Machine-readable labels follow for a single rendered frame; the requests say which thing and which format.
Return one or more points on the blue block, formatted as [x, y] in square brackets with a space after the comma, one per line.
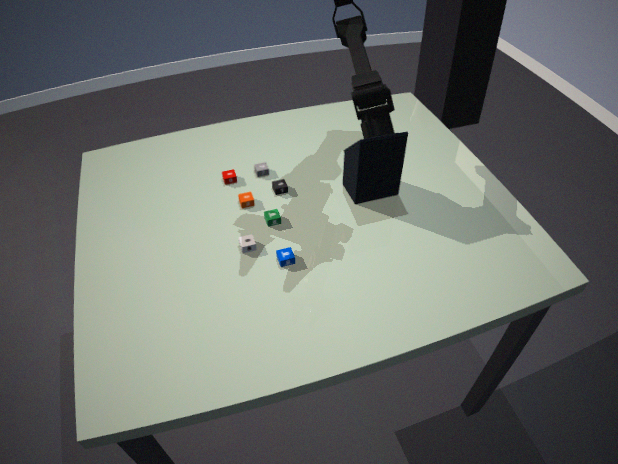
[285, 257]

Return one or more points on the orange digit block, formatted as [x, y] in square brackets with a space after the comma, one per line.
[246, 199]

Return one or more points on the green block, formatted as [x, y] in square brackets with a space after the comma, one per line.
[272, 217]

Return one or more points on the red block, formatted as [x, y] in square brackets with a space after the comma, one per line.
[229, 177]

